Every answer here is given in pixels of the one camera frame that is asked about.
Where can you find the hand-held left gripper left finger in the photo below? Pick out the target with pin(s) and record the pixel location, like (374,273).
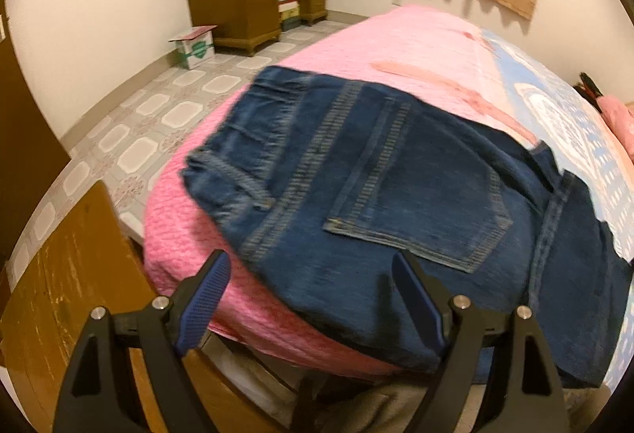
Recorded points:
(205,299)

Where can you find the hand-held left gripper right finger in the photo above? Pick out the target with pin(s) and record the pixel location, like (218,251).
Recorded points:
(418,304)

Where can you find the dark blue denim jeans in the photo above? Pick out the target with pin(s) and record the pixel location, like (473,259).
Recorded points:
(396,165)

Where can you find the blue printed blanket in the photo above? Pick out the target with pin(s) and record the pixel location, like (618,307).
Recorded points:
(569,116)

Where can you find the dark folded clothes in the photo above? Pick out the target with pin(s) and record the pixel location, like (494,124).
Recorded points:
(589,86)

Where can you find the green and white carton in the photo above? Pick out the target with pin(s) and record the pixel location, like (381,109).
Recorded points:
(195,49)

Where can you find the brown wooden door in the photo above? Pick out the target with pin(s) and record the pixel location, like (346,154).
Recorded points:
(25,140)

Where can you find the person's grey clothing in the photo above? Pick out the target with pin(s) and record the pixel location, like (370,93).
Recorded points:
(381,413)

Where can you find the pink pillow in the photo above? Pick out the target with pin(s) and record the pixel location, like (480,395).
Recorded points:
(619,120)

